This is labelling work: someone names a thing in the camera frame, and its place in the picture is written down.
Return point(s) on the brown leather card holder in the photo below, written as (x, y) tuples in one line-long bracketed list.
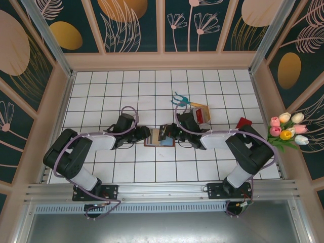
[(154, 137)]

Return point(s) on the clear acrylic card box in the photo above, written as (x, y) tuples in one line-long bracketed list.
[(203, 116)]

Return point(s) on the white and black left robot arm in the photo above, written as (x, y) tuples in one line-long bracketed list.
[(101, 141)]

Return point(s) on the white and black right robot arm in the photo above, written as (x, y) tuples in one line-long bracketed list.
[(217, 139)]

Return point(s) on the red plastic card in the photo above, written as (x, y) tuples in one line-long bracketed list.
[(200, 116)]

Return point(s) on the small red case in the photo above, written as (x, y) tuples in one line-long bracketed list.
[(245, 122)]

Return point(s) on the grey metal sheet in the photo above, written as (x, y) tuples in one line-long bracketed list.
[(162, 227)]

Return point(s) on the artificial tulip bouquet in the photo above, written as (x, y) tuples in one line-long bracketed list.
[(286, 134)]

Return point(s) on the green circuit board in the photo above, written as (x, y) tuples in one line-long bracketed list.
[(244, 204)]

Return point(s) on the aluminium mounting rail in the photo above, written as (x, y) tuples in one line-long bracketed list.
[(162, 188)]

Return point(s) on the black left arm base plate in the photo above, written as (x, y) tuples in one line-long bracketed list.
[(111, 192)]

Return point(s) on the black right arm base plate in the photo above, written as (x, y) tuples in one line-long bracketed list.
[(215, 191)]

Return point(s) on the aluminium frame post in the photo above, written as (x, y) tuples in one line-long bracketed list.
[(50, 38), (268, 35)]

